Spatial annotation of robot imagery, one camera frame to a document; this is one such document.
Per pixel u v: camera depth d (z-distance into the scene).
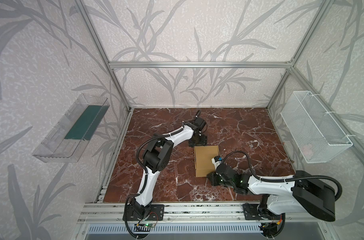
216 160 0.77
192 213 0.75
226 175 0.64
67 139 0.64
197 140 0.86
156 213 0.73
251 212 0.74
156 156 0.55
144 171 0.57
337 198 0.45
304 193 0.43
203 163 0.84
